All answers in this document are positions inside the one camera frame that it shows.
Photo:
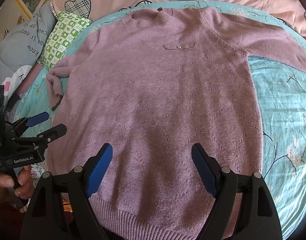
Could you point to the purple knit sweater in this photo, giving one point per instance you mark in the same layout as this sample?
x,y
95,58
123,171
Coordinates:
x,y
153,84

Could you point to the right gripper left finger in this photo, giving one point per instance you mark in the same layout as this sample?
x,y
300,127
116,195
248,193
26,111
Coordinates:
x,y
60,207

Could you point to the person's left hand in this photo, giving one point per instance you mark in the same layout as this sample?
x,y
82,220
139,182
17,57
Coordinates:
x,y
24,191

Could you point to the green white checkered pillow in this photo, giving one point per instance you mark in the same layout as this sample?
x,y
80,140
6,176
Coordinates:
x,y
68,27

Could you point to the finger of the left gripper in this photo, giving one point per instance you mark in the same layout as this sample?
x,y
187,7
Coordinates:
x,y
50,135
33,120

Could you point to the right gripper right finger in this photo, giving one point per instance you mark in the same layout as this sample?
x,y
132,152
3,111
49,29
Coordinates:
x,y
257,217

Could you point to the grey pillow with text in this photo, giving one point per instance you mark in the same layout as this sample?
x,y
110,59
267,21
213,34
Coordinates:
x,y
21,48

